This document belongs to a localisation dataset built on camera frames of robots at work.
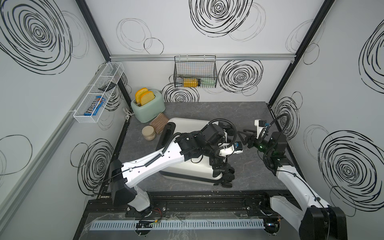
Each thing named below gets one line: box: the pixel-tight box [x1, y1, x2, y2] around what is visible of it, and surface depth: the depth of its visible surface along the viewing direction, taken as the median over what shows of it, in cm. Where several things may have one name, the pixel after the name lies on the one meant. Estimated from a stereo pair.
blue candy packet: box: [84, 96, 106, 117], surface depth 72 cm
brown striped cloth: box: [149, 112, 169, 135], surface depth 110 cm
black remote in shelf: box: [98, 82, 117, 92], surface depth 82 cm
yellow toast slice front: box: [140, 91, 156, 106], surface depth 99 cm
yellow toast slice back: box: [135, 87, 149, 104], surface depth 100 cm
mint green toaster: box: [130, 89, 166, 123], surface depth 105 cm
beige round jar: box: [141, 125, 156, 141], surface depth 98 cm
